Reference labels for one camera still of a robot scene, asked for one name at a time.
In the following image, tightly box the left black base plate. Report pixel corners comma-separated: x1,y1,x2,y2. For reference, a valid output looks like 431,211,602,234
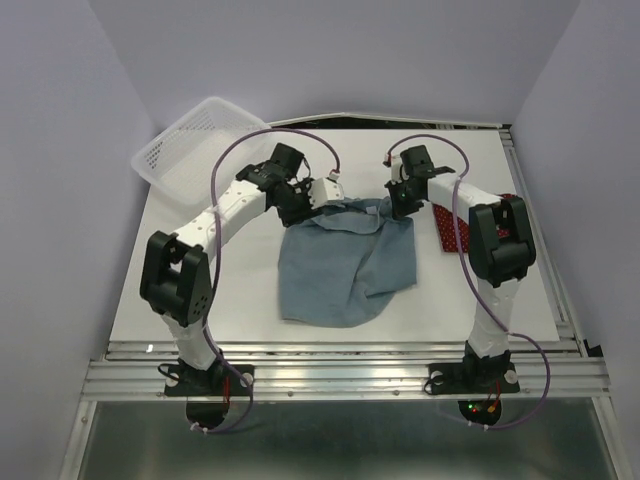
157,363,249,398

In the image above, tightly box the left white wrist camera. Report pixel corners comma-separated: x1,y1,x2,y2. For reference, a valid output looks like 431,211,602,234
308,178,344,209

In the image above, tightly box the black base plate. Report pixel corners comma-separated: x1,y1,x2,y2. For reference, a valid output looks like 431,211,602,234
423,363,521,397
157,363,249,398

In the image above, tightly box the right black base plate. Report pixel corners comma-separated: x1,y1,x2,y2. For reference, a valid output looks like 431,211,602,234
423,363,521,397

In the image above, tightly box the light blue denim skirt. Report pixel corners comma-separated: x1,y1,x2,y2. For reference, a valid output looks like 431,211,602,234
278,198,417,328

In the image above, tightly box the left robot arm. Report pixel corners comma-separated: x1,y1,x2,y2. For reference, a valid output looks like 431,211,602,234
140,143,314,394

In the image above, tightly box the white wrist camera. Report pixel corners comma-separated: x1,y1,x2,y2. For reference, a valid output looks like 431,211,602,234
308,178,344,209
383,154,407,184

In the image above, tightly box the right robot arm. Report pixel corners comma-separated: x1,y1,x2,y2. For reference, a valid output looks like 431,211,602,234
383,146,536,395

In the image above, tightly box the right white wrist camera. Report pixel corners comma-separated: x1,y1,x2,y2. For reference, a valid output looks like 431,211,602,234
383,154,407,184

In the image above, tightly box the white plastic basket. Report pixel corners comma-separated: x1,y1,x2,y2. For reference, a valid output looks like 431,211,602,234
131,97,269,207

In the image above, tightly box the aluminium frame rail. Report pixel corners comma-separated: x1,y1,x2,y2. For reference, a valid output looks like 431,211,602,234
58,114,621,480

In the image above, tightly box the red polka dot skirt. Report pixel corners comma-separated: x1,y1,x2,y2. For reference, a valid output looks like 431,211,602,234
431,190,513,253

